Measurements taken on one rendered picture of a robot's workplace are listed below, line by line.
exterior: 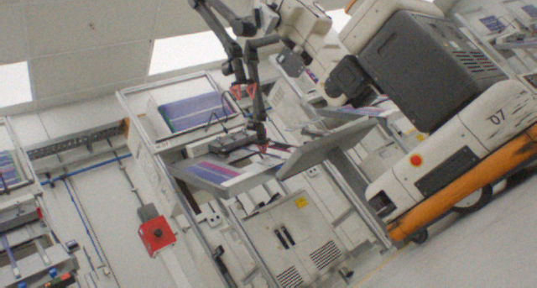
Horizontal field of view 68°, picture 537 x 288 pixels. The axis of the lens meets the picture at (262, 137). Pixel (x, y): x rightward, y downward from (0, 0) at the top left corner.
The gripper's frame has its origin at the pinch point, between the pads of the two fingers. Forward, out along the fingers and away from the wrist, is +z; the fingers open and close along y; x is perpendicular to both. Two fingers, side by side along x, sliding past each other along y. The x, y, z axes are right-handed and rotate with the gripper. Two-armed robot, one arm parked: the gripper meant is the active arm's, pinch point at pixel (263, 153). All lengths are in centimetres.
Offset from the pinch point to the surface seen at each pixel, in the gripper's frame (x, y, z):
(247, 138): -27.0, -7.5, -3.6
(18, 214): -28, 136, -6
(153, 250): 24, 92, 16
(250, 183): 26.9, 32.1, 2.6
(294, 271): 41, 20, 59
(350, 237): -77, -166, 172
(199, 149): -40.4, 24.1, -3.0
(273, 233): 23, 19, 41
